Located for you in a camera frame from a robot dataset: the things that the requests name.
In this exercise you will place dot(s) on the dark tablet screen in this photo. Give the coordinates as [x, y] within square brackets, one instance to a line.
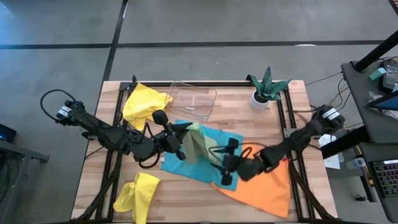
[384, 104]

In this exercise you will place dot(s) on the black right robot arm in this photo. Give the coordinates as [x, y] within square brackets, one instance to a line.
[298, 140]

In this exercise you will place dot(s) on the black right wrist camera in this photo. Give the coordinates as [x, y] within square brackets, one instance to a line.
[233, 143]

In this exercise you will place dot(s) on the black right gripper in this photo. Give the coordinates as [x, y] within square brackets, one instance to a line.
[245, 166]

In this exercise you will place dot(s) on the clear water bottle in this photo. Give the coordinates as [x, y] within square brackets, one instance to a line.
[357, 162]

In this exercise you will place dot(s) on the black electronic device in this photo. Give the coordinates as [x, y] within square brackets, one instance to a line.
[390, 74]

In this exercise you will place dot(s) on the blue microfiber towel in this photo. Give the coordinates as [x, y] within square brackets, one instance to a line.
[186, 171]

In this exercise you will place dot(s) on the black metal pole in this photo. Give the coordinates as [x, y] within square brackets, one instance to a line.
[376, 51]

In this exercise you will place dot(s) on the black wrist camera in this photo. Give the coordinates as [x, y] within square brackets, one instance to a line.
[160, 117]
[233, 143]

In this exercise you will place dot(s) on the orange microfiber towel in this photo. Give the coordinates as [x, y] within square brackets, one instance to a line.
[267, 193]

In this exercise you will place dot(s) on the white paper sheet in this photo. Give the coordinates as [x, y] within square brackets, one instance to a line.
[326, 141]

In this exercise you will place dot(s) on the clear plastic bin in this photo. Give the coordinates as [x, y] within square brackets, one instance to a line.
[192, 99]

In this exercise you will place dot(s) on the small teal box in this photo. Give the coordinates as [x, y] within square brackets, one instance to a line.
[377, 73]

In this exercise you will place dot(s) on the artificial green plant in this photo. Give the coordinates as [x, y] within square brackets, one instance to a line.
[267, 85]

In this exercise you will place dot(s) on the white plant pot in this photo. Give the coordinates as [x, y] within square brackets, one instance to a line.
[256, 104]

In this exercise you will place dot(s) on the black side desk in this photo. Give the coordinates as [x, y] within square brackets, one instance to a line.
[376, 130]

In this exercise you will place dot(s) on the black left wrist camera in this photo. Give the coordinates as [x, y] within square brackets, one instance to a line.
[160, 117]

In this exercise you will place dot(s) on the small red tag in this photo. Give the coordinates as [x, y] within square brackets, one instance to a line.
[285, 159]

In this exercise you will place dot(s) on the keyboard with coloured keys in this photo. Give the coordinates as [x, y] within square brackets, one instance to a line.
[388, 179]

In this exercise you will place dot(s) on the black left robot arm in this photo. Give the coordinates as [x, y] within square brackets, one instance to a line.
[102, 133]

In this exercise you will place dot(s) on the black device with blue light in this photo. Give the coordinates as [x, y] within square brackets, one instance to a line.
[6, 133]

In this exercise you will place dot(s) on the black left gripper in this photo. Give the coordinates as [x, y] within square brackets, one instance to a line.
[169, 141]

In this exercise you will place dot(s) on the green microfiber towel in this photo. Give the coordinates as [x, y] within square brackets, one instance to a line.
[197, 146]

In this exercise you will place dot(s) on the black support beam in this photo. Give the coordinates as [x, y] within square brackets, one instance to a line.
[342, 143]

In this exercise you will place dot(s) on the yellow microfiber towel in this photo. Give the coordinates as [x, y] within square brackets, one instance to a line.
[136, 193]
[143, 102]

